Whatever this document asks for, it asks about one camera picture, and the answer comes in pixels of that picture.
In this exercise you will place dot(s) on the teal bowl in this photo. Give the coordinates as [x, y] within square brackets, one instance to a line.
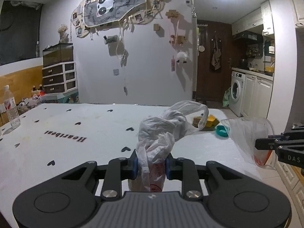
[221, 131]

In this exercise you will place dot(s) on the wooden wall sign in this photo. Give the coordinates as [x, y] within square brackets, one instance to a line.
[172, 13]

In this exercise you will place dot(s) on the white washing machine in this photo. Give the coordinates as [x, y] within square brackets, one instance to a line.
[237, 92]

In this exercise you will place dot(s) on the hanging apron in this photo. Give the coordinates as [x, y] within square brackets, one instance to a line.
[216, 57]

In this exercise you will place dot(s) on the white drawer chest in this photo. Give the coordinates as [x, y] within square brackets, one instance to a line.
[59, 78]

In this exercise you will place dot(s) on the teal hanging bottle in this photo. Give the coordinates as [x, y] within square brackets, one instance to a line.
[269, 47]

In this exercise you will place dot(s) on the white plastic bag red print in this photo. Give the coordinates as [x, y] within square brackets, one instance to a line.
[154, 133]

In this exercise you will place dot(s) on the black range hood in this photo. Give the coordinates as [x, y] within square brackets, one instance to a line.
[249, 36]

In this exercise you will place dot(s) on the wooden toy wall ornament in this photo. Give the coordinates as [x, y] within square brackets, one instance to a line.
[178, 39]

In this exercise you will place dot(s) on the black cooking pot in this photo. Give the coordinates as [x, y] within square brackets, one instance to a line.
[242, 63]

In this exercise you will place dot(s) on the dark window curtain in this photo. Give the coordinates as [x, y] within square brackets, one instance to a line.
[21, 33]

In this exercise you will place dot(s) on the white round hanging utensil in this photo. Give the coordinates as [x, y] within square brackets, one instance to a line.
[201, 48]

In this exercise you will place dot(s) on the white upper cabinet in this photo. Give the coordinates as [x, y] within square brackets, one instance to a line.
[251, 21]

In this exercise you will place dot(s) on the glass tank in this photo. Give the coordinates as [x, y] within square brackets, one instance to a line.
[58, 55]

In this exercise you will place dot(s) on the green bag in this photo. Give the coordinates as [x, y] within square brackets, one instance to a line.
[226, 98]

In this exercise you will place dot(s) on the clear plastic bag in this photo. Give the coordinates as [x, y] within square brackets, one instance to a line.
[247, 135]

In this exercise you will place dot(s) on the camera shaped wall ornament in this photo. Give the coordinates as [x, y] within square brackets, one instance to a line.
[111, 39]

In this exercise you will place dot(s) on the pink hanging tag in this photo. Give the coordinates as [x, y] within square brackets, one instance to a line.
[173, 64]

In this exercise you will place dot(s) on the white sheep plush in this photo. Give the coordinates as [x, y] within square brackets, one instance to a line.
[181, 56]

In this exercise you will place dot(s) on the clear water bottle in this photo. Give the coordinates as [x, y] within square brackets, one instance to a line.
[11, 109]

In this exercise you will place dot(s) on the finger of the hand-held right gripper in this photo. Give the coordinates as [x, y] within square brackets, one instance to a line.
[267, 143]

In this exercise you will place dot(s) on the yellow cardboard box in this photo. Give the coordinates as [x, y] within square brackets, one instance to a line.
[211, 121]

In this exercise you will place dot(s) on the white kitchen cabinet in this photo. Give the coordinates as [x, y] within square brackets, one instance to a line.
[257, 97]

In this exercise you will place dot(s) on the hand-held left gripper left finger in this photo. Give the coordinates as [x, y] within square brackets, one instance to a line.
[134, 165]

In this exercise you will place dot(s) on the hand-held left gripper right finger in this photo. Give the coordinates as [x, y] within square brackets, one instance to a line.
[168, 168]

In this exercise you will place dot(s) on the dark wooden door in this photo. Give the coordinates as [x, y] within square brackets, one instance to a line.
[206, 80]

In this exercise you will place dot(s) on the small wooden block ornament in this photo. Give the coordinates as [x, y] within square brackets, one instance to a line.
[157, 27]

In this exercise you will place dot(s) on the yellow bowl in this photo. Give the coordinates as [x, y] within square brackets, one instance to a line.
[268, 69]

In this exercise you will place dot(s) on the dried flower bunch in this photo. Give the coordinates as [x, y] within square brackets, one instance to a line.
[63, 32]

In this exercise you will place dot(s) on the small square wall card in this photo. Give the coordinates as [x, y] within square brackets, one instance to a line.
[116, 72]

